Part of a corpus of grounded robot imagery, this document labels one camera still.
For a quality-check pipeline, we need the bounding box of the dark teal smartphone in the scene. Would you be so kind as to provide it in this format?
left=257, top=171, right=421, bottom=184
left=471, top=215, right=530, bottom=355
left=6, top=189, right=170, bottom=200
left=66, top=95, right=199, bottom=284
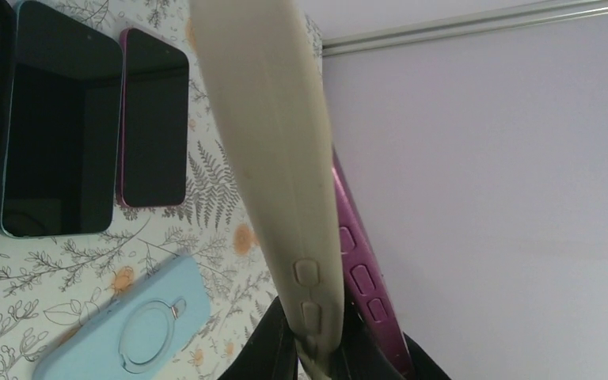
left=1, top=1, right=123, bottom=238

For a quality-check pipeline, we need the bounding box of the beige phone case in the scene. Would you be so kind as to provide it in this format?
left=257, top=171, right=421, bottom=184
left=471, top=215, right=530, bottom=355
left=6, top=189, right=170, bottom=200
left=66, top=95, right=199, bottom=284
left=190, top=1, right=344, bottom=379

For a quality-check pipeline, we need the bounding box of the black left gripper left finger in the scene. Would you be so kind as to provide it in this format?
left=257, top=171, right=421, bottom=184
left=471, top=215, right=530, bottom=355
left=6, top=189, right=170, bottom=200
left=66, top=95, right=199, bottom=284
left=219, top=298, right=298, bottom=380

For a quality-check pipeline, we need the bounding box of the pink smartphone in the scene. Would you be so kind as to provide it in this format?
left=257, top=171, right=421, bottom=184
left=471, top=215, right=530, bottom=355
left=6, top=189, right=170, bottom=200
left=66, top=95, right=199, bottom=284
left=332, top=153, right=417, bottom=379

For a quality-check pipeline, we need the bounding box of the floral patterned table mat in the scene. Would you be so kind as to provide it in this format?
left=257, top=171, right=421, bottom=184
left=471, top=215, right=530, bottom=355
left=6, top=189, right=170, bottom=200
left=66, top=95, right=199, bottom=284
left=0, top=0, right=326, bottom=380

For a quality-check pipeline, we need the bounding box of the magenta smartphone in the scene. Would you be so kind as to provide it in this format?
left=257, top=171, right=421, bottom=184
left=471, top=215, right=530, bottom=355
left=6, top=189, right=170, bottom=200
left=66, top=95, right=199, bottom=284
left=117, top=28, right=189, bottom=208

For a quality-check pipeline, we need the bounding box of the aluminium corner frame post right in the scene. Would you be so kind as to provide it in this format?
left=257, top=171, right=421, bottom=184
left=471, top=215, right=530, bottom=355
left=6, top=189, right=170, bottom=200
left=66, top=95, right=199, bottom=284
left=321, top=1, right=608, bottom=58

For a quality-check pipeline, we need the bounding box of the light blue phone case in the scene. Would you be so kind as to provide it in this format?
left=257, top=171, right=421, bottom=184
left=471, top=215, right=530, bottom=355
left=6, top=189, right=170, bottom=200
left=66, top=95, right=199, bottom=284
left=32, top=255, right=211, bottom=380

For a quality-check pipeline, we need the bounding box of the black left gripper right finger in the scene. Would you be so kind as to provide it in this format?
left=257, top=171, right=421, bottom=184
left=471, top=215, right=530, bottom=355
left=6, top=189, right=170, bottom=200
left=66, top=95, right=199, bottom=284
left=330, top=301, right=450, bottom=380

